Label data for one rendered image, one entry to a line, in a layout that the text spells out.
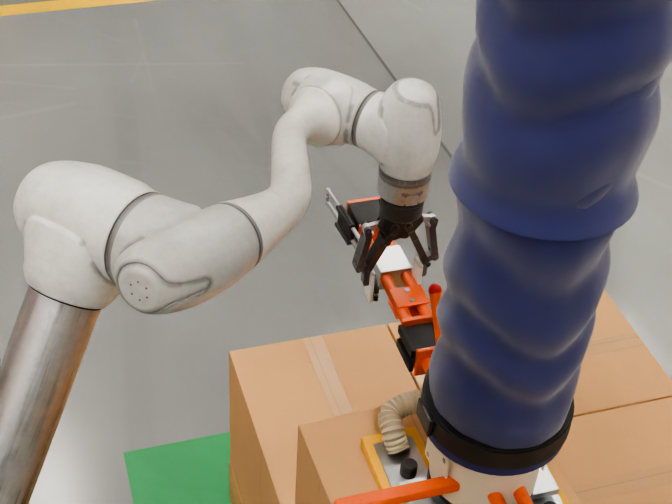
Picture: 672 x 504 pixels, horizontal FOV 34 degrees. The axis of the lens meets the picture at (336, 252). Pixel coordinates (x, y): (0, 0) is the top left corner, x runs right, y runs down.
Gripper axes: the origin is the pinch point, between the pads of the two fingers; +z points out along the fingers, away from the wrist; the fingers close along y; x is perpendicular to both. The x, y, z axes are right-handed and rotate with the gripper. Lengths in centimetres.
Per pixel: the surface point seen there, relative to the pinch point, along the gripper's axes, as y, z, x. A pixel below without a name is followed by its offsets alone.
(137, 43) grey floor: -7, 109, 296
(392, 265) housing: 0.8, -1.6, 3.0
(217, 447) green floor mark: -21, 108, 61
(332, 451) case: -18.3, 13.3, -24.8
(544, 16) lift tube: -7, -80, -49
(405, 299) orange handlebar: 0.1, -1.4, -6.3
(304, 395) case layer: -8, 54, 25
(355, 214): -1.7, -2.6, 18.1
